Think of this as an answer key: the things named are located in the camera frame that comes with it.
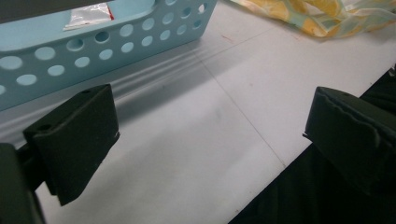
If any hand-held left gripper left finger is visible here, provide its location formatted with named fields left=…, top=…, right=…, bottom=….
left=22, top=83, right=120, bottom=207

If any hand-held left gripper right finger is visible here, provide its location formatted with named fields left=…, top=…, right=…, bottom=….
left=302, top=86, right=396, bottom=198

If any light blue perforated plastic basket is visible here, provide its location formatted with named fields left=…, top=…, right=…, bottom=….
left=0, top=0, right=219, bottom=112

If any white tube with red print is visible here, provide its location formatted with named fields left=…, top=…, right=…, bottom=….
left=63, top=3, right=115, bottom=32

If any orange slice print bag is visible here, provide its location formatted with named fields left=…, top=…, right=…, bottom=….
left=230, top=0, right=396, bottom=39

